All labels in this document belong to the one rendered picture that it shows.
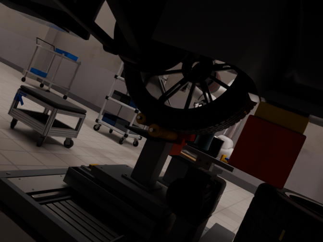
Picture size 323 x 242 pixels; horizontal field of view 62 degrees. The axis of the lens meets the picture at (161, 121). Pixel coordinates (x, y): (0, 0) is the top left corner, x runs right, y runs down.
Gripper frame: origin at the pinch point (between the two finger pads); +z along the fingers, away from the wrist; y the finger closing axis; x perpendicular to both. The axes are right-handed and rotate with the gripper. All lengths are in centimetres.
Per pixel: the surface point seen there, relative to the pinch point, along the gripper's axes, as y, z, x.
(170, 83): -134, -288, 38
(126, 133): -95, -101, 84
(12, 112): -122, 36, 50
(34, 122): -99, 36, 49
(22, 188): -31, 101, 37
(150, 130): 1, 69, 4
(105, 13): -357, -351, -43
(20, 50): -594, -349, 113
